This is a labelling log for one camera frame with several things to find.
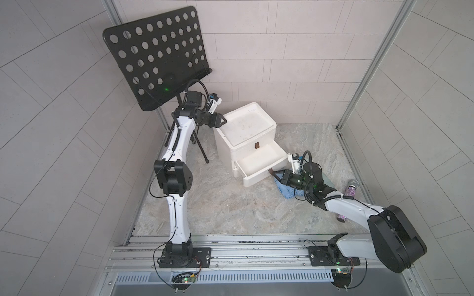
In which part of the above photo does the blue umbrella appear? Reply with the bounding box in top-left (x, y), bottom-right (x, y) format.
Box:
top-left (274, 178), bottom-right (296, 200)

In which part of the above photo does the white three-drawer cabinet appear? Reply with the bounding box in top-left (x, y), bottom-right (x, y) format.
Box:
top-left (214, 102), bottom-right (288, 187)

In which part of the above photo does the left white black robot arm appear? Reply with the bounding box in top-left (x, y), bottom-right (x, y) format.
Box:
top-left (154, 101), bottom-right (227, 257)

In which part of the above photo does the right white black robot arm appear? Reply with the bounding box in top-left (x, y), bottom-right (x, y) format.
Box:
top-left (269, 162), bottom-right (428, 273)

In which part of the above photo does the green folded umbrella right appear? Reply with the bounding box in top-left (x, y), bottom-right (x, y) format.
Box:
top-left (322, 173), bottom-right (336, 189)

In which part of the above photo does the purple glitter bottle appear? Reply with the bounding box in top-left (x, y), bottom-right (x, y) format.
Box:
top-left (336, 179), bottom-right (360, 224)

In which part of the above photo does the black perforated music stand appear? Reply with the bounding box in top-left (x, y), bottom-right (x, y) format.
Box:
top-left (102, 5), bottom-right (214, 164)

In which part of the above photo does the right circuit board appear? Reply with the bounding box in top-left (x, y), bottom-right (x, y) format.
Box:
top-left (331, 269), bottom-right (352, 289)

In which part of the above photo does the circuit board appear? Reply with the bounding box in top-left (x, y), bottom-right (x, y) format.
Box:
top-left (171, 272), bottom-right (198, 291)
top-left (331, 269), bottom-right (352, 289)

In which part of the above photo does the left circuit board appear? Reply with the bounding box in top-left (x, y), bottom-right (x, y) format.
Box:
top-left (171, 272), bottom-right (198, 291)

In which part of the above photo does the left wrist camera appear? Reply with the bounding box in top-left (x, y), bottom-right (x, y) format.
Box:
top-left (206, 93), bottom-right (222, 114)

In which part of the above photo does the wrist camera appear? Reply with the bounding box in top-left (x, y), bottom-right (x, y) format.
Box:
top-left (206, 93), bottom-right (222, 114)
top-left (290, 153), bottom-right (301, 174)

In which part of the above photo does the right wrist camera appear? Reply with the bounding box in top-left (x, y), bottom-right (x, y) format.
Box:
top-left (290, 153), bottom-right (301, 174)

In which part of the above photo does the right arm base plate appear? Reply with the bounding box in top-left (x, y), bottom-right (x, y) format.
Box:
top-left (307, 245), bottom-right (360, 266)

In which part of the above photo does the aluminium mounting rail frame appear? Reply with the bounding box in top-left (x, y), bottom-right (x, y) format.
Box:
top-left (97, 234), bottom-right (427, 296)

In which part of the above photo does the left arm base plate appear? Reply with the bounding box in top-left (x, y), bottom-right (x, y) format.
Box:
top-left (158, 247), bottom-right (212, 268)

